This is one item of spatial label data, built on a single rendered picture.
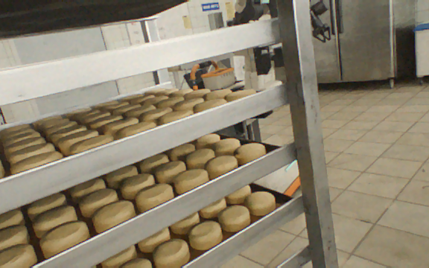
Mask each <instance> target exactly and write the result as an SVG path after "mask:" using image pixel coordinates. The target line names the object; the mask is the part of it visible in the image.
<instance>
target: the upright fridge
mask: <svg viewBox="0 0 429 268"><path fill-rule="evenodd" d="M325 2H326V3H327V4H328V6H329V10H327V11H326V12H324V13H323V14H321V15H318V14H317V15H318V17H319V18H320V20H321V22H322V23H323V24H325V23H326V24H328V25H329V26H330V28H331V39H330V40H327V39H325V40H326V42H325V43H323V42H321V41H319V40H318V39H317V38H315V37H313V36H312V37H313V45H314V59H315V67H316V74H317V83H332V82H350V81H367V80H390V86H391V87H390V89H393V79H397V78H398V77H400V76H402V75H404V74H406V75H407V78H409V77H410V76H409V74H410V70H411V69H413V68H415V67H416V43H415V33H414V32H413V30H414V28H415V27H416V0H325Z"/></svg>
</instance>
